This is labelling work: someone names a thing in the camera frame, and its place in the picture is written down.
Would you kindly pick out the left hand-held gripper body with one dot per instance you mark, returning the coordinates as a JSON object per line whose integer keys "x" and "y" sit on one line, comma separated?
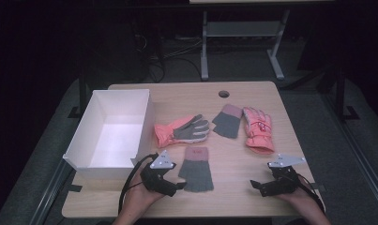
{"x": 160, "y": 175}

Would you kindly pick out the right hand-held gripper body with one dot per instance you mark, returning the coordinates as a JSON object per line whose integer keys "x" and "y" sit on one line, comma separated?
{"x": 282, "y": 178}

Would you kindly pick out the white box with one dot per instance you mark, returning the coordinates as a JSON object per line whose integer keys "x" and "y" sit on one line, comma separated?
{"x": 114, "y": 140}

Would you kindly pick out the person's right hand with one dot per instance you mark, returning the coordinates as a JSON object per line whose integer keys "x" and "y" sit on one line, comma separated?
{"x": 297, "y": 197}

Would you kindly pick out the person's left hand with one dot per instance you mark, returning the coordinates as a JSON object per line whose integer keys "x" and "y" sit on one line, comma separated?
{"x": 143, "y": 197}

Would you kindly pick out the black tape strip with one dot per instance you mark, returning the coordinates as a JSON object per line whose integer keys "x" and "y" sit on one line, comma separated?
{"x": 74, "y": 188}
{"x": 318, "y": 187}

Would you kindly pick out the pink glove with gray palm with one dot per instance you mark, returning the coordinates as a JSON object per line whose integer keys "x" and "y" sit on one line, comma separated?
{"x": 174, "y": 131}

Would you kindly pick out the pink padded glove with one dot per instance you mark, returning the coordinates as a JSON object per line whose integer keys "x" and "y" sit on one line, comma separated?
{"x": 258, "y": 134}

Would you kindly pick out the gray metal stand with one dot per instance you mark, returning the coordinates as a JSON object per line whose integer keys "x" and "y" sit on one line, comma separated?
{"x": 243, "y": 29}

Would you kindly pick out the metal frame rail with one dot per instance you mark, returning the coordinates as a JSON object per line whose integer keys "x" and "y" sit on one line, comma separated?
{"x": 50, "y": 193}
{"x": 358, "y": 156}

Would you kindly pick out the black stand post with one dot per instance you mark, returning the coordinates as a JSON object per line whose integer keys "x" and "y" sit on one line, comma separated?
{"x": 81, "y": 93}
{"x": 341, "y": 93}

